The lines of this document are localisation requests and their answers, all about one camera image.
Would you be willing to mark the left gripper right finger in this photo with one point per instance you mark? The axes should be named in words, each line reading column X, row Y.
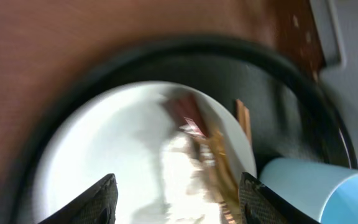
column 260, row 205

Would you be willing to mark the grey round plate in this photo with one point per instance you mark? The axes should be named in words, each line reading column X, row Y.
column 122, row 132

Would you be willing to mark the wooden chopstick left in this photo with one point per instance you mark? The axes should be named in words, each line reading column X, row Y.
column 240, row 113

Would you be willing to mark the wooden chopstick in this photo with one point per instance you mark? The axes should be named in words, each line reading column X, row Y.
column 240, row 113
column 247, row 125

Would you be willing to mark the round black serving tray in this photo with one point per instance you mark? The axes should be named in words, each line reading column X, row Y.
column 291, row 115

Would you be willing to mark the wooden chopstick right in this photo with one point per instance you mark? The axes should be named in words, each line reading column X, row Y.
column 247, row 125

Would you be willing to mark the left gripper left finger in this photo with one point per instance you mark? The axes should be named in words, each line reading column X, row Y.
column 96, row 205

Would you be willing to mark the grey dishwasher rack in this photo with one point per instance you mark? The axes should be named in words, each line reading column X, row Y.
column 337, row 25

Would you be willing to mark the light blue plastic cup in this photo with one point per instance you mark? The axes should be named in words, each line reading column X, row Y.
column 326, row 193

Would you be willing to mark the gold brown snack wrapper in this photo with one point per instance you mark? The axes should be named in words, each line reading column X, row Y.
column 210, row 146

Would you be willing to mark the white tissue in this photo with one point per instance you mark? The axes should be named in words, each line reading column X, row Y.
column 187, row 195

